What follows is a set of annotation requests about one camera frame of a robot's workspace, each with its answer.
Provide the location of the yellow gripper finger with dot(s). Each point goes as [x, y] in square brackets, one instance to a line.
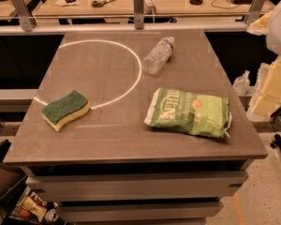
[266, 98]
[259, 27]

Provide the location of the clear plastic water bottle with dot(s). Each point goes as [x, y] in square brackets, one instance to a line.
[158, 56]

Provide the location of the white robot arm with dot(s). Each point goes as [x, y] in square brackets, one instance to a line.
[273, 36]

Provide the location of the green chips bag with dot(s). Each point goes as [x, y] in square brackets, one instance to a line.
[190, 113]

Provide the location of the scissors on back desk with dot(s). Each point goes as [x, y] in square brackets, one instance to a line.
[100, 4]

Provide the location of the green and yellow sponge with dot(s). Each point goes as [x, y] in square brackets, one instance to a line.
[66, 109]

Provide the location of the snack box under table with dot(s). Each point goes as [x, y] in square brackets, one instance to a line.
[32, 206]

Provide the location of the brown bin at left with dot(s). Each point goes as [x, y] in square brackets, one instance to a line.
[9, 175]

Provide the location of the right metal bracket post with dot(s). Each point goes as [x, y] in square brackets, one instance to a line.
[254, 11]

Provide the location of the metal bracket post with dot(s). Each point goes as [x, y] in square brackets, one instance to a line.
[138, 14]
[27, 21]
[254, 11]

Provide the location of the middle metal bracket post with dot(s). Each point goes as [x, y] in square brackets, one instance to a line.
[138, 14]

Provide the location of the left metal bracket post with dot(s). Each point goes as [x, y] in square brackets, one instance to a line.
[27, 21]

